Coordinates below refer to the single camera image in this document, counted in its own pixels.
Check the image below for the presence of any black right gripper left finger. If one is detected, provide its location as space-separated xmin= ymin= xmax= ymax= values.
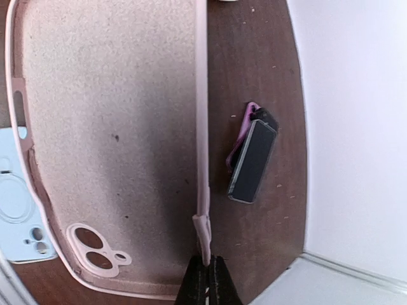
xmin=174 ymin=255 xmax=207 ymax=305

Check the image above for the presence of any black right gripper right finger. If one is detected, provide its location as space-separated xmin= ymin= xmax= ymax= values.
xmin=208 ymin=255 xmax=243 ymax=305

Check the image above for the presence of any black-screen phone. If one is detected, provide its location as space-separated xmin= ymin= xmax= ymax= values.
xmin=228 ymin=119 xmax=277 ymax=204

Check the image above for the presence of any light blue phone case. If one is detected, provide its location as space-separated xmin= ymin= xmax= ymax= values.
xmin=1 ymin=127 xmax=57 ymax=264

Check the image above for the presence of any pink phone case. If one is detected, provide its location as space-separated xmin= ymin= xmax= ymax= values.
xmin=4 ymin=1 xmax=209 ymax=300

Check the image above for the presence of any purple phone bottom of stack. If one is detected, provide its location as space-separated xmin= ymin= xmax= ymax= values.
xmin=226 ymin=102 xmax=259 ymax=172

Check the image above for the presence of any dark phone middle of stack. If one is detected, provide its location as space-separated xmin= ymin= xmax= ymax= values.
xmin=250 ymin=107 xmax=279 ymax=132

